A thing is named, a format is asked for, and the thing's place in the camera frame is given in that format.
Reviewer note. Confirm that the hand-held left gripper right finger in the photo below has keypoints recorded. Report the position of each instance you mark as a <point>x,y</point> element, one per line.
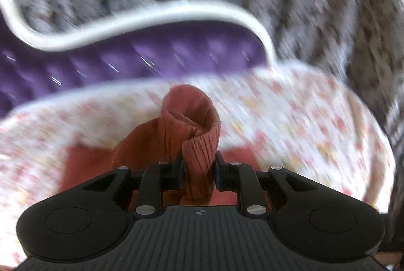
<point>218,176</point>

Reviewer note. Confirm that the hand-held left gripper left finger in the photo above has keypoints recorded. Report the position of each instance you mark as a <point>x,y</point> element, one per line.
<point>179,174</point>

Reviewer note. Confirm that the red pants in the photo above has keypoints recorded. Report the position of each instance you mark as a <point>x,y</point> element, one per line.
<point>192,119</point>

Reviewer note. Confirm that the floral fabric laundry basket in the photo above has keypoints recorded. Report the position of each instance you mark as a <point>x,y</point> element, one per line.
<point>299,119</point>

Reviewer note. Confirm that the purple tufted headboard white frame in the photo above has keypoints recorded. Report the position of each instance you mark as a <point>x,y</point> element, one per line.
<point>195,53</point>

